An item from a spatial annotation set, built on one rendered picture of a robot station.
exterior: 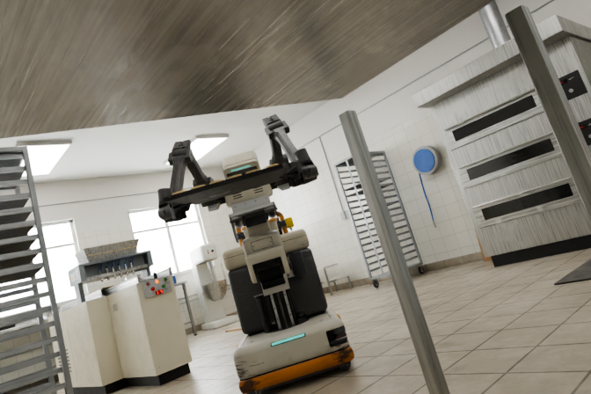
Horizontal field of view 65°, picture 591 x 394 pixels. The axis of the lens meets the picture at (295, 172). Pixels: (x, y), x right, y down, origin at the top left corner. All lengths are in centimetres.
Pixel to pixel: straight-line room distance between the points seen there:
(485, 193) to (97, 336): 402
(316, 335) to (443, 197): 432
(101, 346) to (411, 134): 466
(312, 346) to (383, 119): 494
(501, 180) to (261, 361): 332
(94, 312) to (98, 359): 40
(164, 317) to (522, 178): 358
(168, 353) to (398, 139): 434
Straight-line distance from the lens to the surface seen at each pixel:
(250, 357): 265
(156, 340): 425
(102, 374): 482
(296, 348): 263
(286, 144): 217
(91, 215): 854
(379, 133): 715
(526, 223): 512
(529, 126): 502
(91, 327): 480
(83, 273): 482
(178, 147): 235
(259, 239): 267
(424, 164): 657
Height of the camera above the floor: 61
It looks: 11 degrees up
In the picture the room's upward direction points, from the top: 17 degrees counter-clockwise
